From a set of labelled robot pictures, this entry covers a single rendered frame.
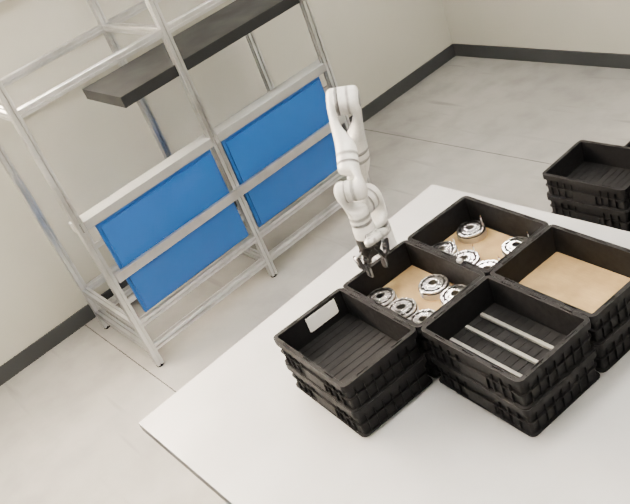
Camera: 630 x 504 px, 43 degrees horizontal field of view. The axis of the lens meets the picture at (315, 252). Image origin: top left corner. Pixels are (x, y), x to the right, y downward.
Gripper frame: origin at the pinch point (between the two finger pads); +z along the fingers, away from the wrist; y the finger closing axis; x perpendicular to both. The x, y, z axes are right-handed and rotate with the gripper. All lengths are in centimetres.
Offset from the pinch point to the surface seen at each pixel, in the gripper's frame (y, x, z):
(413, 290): -7.7, 4.8, 13.2
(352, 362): 27.3, 14.6, 13.3
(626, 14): -299, -136, 61
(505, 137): -200, -155, 99
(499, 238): -43.9, 10.4, 13.1
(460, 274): -17.7, 19.6, 6.9
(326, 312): 20.4, -6.4, 7.6
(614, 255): -48, 56, 5
